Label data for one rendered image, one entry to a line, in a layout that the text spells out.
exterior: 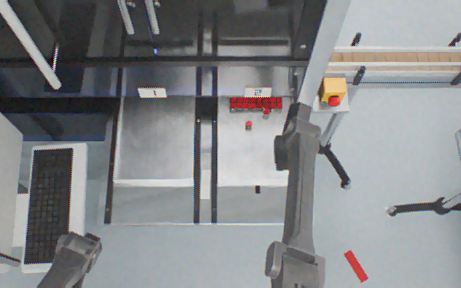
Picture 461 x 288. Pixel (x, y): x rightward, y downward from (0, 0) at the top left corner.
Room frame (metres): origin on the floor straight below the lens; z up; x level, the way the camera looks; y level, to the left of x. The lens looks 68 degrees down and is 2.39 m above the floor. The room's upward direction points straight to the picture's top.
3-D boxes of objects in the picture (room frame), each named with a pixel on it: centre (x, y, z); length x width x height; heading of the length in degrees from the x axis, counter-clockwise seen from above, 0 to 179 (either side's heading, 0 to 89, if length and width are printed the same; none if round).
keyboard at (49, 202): (0.41, 0.60, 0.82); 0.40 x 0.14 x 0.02; 4
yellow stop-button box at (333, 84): (0.76, -0.35, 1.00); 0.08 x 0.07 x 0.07; 0
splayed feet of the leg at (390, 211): (0.58, -1.06, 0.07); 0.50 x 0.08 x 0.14; 90
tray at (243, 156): (0.64, -0.10, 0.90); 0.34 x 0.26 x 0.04; 0
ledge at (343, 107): (0.80, -0.36, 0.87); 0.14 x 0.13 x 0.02; 0
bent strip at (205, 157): (0.48, 0.07, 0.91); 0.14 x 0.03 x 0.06; 179
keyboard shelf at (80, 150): (0.41, 0.63, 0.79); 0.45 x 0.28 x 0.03; 4
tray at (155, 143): (0.64, 0.24, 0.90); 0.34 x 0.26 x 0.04; 0
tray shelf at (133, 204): (0.57, 0.07, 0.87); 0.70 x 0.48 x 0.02; 90
